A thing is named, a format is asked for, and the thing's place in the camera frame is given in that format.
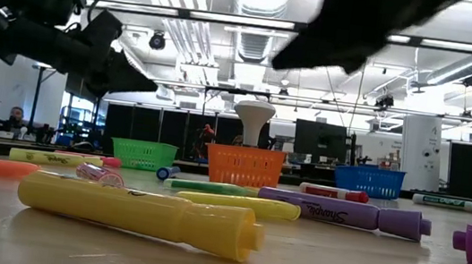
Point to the pink red highlighter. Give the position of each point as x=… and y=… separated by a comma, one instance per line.
x=97, y=173

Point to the thin green marker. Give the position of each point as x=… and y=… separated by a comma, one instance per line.
x=206, y=187

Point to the black support post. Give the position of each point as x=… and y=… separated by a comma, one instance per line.
x=37, y=98

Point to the white marker green cap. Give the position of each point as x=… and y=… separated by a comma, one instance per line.
x=448, y=203

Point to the blue plastic basket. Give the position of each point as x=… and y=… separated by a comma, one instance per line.
x=369, y=182

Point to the thin yellow marker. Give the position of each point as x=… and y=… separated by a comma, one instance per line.
x=254, y=206

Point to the white marker red cap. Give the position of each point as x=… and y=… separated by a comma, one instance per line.
x=328, y=191

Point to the green plastic basket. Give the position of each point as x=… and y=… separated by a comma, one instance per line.
x=143, y=155

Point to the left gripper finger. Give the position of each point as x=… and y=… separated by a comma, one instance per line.
x=110, y=89
x=126, y=73

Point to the blue marker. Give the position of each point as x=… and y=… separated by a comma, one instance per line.
x=166, y=172

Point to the large black monitor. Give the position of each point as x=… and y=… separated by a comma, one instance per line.
x=320, y=142

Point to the yellow highlighter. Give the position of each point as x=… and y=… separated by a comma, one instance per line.
x=56, y=158
x=118, y=208

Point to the white light bulb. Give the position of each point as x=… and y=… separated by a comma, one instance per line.
x=253, y=116

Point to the white round pillar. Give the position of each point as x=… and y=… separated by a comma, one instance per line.
x=420, y=152

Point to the person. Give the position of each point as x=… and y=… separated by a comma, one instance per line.
x=207, y=135
x=17, y=116

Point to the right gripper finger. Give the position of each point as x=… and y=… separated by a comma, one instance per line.
x=298, y=66
x=305, y=46

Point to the orange plastic basket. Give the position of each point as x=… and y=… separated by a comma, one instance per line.
x=244, y=167

